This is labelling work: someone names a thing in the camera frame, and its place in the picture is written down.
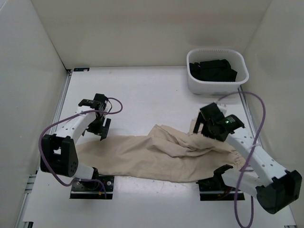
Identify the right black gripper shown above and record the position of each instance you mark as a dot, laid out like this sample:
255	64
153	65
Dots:
200	119

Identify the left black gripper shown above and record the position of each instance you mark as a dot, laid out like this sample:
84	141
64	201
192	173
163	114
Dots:
100	130

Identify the white plastic basket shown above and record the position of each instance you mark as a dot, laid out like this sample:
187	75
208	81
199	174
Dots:
236	61

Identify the beige trousers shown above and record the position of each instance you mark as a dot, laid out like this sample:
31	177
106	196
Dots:
164	154

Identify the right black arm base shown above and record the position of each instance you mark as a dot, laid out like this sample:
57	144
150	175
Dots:
213	189

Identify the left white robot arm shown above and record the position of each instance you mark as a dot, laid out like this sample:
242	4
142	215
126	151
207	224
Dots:
59	148

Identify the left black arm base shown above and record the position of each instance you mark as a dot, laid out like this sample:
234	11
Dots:
93	190

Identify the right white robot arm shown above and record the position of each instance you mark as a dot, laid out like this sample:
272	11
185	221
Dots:
274	187

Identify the black trousers in basket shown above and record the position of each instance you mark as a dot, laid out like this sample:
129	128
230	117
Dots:
213	71

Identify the blue corner label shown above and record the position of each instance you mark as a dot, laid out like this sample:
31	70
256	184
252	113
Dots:
81	69

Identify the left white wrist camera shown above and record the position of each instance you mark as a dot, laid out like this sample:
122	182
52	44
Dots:
109	107

